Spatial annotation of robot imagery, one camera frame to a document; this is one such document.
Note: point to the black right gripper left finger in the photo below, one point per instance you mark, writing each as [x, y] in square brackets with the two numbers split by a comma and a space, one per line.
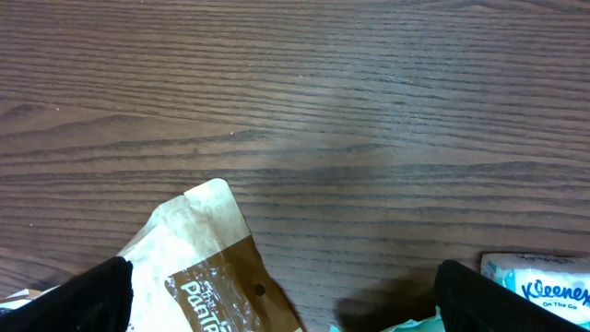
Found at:
[99, 300]

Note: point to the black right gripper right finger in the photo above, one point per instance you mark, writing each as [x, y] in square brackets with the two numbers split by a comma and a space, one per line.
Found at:
[469, 302]

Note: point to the mint green snack packet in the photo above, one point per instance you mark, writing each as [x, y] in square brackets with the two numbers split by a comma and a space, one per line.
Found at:
[431, 324]

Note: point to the brown printed snack pouch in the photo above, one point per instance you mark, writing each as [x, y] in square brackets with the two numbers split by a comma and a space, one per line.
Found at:
[196, 269]

